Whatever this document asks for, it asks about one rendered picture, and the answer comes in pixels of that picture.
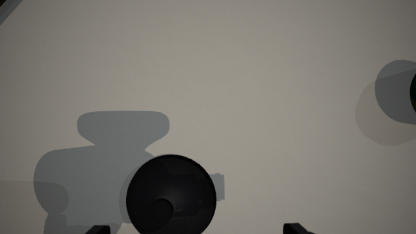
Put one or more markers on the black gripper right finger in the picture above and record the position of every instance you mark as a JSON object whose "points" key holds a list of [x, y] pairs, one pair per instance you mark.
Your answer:
{"points": [[295, 228]]}

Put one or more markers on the green drink can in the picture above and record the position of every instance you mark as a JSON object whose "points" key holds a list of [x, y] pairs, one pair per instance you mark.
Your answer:
{"points": [[413, 92]]}

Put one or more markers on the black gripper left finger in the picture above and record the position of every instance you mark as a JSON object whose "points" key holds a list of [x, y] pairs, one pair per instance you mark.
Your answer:
{"points": [[96, 229]]}

